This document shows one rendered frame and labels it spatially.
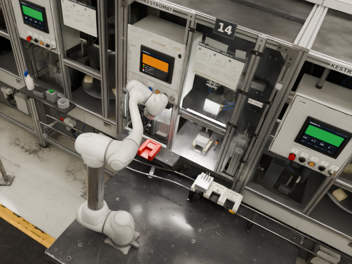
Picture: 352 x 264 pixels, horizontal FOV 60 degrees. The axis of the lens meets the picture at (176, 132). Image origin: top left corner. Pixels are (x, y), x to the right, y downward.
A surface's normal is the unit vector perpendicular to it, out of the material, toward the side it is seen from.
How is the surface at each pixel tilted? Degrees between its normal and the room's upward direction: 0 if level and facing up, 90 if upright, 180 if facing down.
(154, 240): 0
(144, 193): 0
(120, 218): 7
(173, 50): 90
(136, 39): 90
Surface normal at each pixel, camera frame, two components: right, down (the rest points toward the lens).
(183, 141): 0.13, -0.72
